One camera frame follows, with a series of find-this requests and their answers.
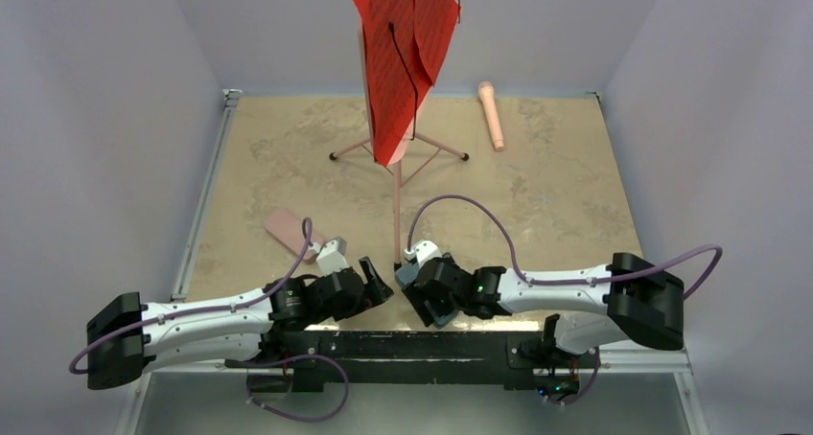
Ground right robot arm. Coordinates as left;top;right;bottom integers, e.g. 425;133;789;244
396;251;685;365

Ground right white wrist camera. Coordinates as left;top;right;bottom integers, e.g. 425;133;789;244
404;240;443;268

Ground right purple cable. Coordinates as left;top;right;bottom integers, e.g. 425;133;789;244
406;195;724;301

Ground pink toy microphone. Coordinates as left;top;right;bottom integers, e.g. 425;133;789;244
477;81;505;152

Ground blue glasses case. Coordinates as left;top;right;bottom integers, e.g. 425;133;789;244
395;263;459;329

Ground aluminium frame rail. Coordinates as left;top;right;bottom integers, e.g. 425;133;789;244
114;89;244;435

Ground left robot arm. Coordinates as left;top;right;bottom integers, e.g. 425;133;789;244
81;258;394;390

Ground pink music stand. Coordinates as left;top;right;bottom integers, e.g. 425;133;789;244
328;133;472;271

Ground pink glasses case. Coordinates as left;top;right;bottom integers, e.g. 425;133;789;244
263;208;325;264

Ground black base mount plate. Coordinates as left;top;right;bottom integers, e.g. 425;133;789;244
225;331;599;396

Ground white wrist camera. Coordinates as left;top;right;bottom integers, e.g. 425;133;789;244
310;237;350;276
404;240;443;268

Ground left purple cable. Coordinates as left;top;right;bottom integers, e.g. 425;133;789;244
68;217;314;376

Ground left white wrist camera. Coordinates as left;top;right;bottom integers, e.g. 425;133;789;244
310;237;350;276

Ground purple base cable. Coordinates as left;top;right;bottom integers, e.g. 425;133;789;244
245;354;350;424

